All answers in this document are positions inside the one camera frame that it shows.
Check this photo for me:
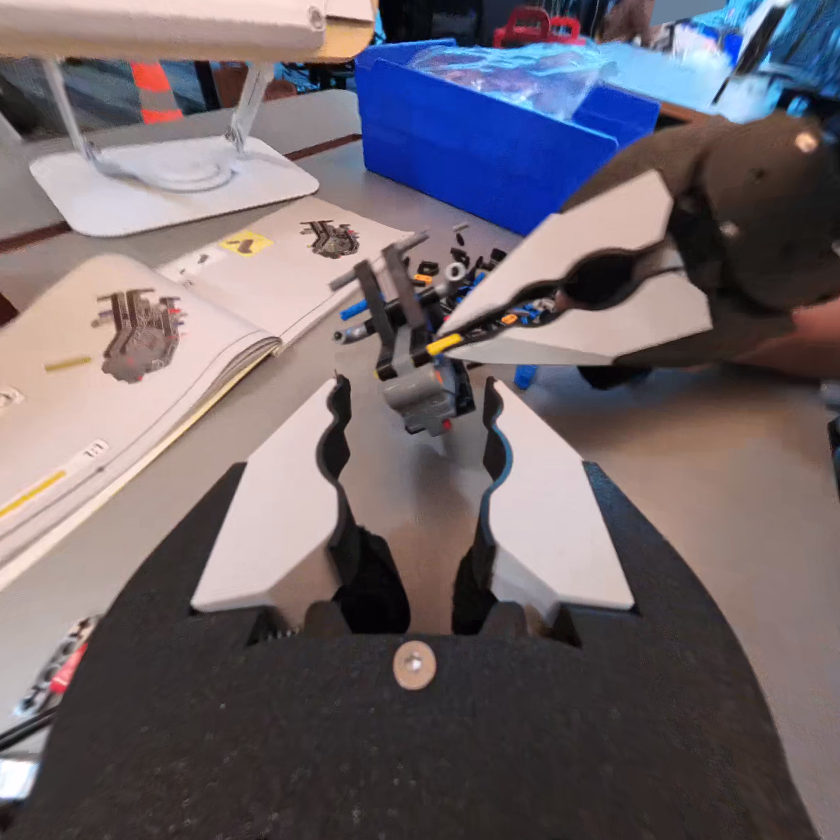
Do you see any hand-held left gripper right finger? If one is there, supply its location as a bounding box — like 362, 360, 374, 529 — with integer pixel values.
481, 376, 637, 633

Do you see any red plastic frame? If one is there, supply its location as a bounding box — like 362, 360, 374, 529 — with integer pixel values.
491, 6, 586, 50

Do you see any grey and black lego assembly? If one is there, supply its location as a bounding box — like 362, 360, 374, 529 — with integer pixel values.
327, 229, 478, 439

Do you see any clear plastic bag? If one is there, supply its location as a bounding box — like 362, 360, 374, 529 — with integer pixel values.
405, 39, 622, 126

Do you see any person's right hand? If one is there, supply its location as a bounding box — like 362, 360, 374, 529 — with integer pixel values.
740, 300, 840, 384

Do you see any orange striped traffic cone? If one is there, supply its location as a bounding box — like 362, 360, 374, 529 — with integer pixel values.
129, 61, 186, 128

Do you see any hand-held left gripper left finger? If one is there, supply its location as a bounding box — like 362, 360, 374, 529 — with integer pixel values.
190, 373, 354, 629

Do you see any pile of small lego pieces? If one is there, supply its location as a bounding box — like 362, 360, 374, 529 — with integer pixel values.
402, 222, 573, 331

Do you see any wooden sign board with paper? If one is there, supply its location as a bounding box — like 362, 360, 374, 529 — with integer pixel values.
0, 0, 380, 65

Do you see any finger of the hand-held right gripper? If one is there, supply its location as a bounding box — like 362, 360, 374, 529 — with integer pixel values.
436, 170, 677, 338
443, 266, 714, 369

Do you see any lego set box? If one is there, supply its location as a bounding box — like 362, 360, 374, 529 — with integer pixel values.
12, 612, 101, 721

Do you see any lego instruction booklet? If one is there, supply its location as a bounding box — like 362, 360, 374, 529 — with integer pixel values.
0, 196, 423, 594

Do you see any blue storage bin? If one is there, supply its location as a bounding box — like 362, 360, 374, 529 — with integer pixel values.
354, 38, 664, 239

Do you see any white stand base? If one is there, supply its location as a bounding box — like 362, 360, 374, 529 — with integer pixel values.
28, 58, 322, 239

